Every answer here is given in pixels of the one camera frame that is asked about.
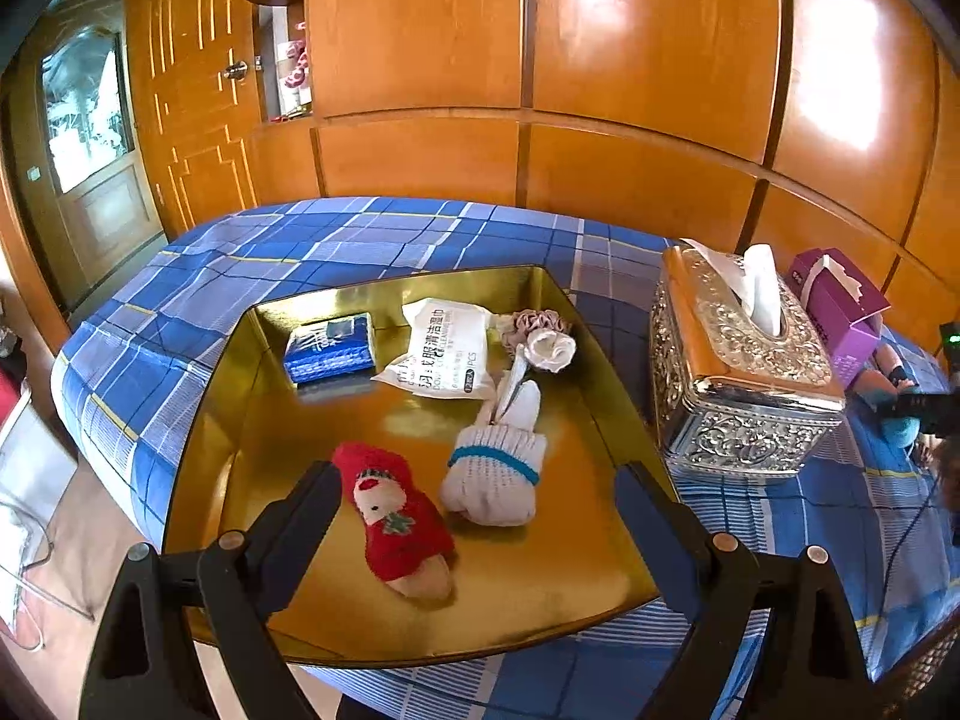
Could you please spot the glass panel door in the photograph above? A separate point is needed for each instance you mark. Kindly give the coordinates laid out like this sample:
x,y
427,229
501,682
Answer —
x,y
82,135

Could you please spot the mauve scrunchie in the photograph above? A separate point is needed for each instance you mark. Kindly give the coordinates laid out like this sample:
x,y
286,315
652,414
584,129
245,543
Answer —
x,y
529,324

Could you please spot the wooden wardrobe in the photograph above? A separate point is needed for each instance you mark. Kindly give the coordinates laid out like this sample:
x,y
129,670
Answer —
x,y
600,52

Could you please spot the blue pocket tissue pack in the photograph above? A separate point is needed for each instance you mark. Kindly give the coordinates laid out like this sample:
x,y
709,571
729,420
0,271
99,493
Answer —
x,y
330,349

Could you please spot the white knit sock blue stripe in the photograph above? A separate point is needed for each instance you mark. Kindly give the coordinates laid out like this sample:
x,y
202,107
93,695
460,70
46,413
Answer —
x,y
495,476

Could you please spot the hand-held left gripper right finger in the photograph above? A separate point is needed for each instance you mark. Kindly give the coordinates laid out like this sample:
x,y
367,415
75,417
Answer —
x,y
645,532

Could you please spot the ornate gold tissue box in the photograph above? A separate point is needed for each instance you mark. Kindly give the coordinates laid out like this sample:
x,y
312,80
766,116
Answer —
x,y
735,390

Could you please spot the pink shelf ornaments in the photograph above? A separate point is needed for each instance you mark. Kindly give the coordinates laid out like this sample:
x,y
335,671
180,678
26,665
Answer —
x,y
296,67

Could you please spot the blue plaid blanket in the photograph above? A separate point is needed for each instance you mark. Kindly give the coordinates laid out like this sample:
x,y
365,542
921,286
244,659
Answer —
x,y
375,232

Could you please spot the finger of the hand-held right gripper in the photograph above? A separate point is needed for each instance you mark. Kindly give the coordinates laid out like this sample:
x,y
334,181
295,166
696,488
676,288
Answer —
x,y
904,405

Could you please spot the purple cardboard tissue box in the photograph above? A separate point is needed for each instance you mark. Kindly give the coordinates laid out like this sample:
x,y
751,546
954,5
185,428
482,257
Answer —
x,y
847,322

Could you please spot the white facial tissue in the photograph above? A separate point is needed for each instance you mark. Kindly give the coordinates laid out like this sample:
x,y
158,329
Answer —
x,y
761,289

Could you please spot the dark wicker basket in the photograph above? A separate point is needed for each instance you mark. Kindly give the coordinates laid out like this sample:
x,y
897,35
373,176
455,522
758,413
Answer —
x,y
926,679

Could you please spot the blue plush toy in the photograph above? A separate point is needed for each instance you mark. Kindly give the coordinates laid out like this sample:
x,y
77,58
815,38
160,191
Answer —
x,y
896,431

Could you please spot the red christmas sock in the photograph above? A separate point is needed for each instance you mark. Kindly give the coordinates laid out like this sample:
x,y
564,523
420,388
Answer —
x,y
397,525

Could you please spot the gold metal tray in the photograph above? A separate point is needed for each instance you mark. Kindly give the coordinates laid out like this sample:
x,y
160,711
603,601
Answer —
x,y
300,480

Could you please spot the white wet wipes pack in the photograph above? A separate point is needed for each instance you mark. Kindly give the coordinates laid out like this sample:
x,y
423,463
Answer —
x,y
442,345

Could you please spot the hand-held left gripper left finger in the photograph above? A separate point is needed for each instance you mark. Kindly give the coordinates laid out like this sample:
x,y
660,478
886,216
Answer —
x,y
304,525

